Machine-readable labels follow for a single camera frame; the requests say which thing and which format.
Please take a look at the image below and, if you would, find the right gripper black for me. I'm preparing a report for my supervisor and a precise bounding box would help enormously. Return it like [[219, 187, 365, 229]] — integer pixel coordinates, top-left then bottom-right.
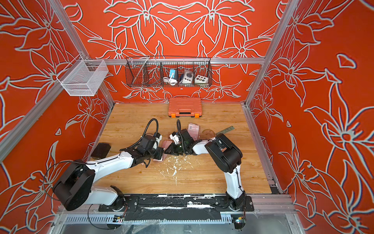
[[163, 143, 188, 157]]

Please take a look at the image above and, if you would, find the pink ruler set pouch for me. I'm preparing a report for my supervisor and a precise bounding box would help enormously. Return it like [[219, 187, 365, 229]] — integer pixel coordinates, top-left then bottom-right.
[[153, 140, 173, 161]]

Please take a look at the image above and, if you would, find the clear brown protractor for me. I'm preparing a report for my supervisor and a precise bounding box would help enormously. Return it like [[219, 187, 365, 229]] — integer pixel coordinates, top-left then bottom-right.
[[200, 129, 216, 139]]

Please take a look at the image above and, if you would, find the green straight ruler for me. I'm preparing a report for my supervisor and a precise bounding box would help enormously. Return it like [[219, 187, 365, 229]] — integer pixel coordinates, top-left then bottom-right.
[[216, 126, 235, 135]]

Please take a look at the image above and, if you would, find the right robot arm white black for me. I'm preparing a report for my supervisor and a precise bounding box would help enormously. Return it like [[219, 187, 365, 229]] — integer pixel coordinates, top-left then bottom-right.
[[166, 120, 246, 211]]

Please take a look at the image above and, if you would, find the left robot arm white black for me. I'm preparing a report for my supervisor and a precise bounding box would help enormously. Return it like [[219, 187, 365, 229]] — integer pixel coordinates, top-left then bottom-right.
[[52, 128, 163, 211]]

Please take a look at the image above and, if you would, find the orange plastic tool case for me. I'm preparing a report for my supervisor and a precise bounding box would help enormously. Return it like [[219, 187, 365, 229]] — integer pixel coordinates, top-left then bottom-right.
[[168, 97, 203, 118]]

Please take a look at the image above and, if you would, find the black box on table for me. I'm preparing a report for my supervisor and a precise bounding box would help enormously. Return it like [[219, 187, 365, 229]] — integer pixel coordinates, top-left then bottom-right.
[[91, 142, 111, 160]]

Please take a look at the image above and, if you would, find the white button box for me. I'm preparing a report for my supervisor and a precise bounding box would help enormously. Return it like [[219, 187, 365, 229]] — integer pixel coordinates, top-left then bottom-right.
[[194, 75, 208, 85]]

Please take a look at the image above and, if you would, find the white round-dial device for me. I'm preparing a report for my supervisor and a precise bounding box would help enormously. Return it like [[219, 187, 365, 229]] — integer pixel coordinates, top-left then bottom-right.
[[181, 70, 194, 84]]

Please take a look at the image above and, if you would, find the blue small box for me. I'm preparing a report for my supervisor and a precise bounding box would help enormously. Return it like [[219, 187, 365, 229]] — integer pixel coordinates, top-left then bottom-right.
[[168, 69, 178, 80]]

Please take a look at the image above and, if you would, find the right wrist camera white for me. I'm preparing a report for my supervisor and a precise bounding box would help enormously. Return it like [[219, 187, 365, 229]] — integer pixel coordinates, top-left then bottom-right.
[[169, 132, 180, 145]]

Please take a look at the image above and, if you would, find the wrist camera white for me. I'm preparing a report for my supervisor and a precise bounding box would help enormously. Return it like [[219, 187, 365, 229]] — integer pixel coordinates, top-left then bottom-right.
[[155, 133, 162, 144], [169, 132, 180, 145]]

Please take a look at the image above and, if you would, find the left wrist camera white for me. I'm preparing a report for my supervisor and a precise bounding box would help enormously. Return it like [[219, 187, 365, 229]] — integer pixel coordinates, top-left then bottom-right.
[[155, 133, 162, 144]]

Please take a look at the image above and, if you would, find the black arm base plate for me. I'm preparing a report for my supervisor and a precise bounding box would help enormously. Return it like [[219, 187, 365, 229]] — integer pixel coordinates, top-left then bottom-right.
[[99, 194, 254, 212]]

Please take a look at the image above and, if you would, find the black wire wall basket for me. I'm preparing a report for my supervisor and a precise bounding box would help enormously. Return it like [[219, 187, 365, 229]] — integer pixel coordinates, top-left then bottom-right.
[[125, 56, 213, 88]]

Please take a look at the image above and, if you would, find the white wire wall basket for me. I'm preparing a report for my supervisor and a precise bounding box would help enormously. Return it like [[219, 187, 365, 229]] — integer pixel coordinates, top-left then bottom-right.
[[57, 60, 109, 97]]

